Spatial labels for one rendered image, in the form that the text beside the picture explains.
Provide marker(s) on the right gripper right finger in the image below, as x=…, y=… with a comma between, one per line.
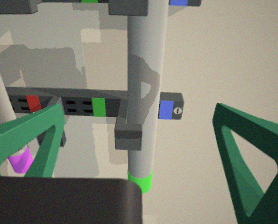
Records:
x=246, y=194

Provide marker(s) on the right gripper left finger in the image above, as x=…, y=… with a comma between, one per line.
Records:
x=17, y=133

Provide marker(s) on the beige wall panel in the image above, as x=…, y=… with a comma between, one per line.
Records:
x=224, y=51

